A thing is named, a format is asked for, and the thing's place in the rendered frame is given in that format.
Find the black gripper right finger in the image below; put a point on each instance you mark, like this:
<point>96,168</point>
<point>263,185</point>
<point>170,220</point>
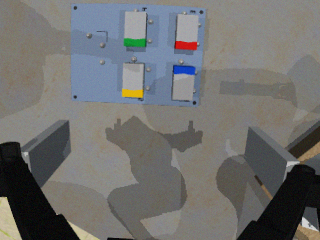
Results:
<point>300,189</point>

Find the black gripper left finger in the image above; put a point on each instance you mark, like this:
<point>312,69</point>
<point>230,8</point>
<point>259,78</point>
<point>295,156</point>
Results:
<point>33,214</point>

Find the grey metal blank with yellow end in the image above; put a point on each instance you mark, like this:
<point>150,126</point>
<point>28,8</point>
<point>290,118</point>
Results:
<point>133,77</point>

